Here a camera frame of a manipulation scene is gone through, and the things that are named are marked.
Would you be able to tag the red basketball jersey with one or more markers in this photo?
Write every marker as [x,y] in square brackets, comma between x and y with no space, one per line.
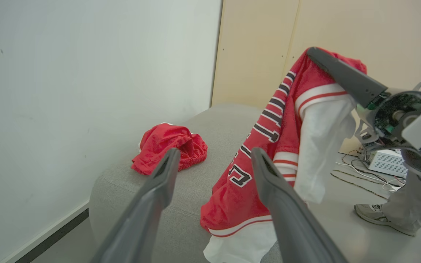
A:
[269,128]

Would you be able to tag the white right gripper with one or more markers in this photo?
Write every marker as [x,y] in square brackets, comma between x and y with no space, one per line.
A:
[411,120]

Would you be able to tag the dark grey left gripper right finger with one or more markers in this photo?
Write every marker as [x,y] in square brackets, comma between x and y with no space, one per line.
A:
[287,215]

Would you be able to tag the grey sneaker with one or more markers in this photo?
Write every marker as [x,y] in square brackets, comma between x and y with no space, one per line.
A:
[378,215]

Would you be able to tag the red mesh shorts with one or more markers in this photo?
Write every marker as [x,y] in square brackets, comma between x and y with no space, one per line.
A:
[166,146]

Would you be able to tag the white t-shirt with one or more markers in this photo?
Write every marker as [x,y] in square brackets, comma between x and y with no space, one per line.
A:
[323,146]

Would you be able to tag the grey fabric sofa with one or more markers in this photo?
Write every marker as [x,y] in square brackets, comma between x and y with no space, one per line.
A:
[196,146]

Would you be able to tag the grey trouser leg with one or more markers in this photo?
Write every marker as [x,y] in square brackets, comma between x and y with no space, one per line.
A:
[411,204]

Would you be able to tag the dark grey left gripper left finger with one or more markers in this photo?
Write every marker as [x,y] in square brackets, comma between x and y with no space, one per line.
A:
[141,215]

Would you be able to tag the black baseboard strip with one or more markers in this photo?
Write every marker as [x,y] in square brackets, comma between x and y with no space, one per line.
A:
[57,237]

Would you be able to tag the white vented electronics box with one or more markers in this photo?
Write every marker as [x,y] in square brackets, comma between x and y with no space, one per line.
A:
[387,162]

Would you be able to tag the beige partition panel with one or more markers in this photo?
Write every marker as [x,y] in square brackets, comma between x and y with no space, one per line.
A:
[378,36]
[254,47]

